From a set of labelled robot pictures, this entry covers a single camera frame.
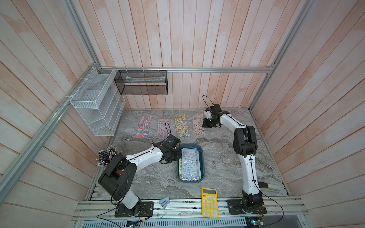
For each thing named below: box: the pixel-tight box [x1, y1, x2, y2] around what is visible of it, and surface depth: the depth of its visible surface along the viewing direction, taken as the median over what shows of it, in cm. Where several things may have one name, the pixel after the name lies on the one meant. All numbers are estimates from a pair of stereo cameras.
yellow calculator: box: [201, 187, 219, 219], surface depth 76 cm
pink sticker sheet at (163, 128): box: [157, 117, 170, 139], surface depth 112 cm
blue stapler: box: [158, 196, 171, 210], surface depth 76 cm
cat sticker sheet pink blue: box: [134, 115, 153, 139], surface depth 110 cm
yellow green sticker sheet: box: [173, 114, 190, 138], surface depth 112 cm
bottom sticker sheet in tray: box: [192, 113, 205, 137], surface depth 110 cm
